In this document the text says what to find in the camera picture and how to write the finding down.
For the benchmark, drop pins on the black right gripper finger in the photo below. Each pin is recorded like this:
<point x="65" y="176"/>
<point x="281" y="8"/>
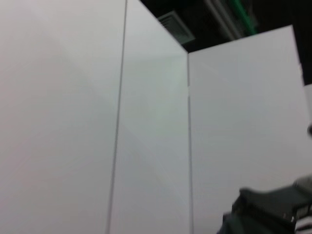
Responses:
<point x="302" y="212"/>

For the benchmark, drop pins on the yellow grey towel black trim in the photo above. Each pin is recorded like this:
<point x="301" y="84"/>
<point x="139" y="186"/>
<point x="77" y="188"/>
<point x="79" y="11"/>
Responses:
<point x="263" y="200"/>

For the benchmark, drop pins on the green ceiling pipe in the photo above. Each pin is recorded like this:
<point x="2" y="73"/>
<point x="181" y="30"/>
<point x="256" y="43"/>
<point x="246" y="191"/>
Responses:
<point x="245" y="17"/>

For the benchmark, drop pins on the white ceiling pipe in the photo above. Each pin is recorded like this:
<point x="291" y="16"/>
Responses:
<point x="220" y="19"/>

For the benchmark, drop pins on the ceiling air vent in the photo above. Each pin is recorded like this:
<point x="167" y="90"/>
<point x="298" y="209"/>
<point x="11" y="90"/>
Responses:
<point x="176" y="26"/>

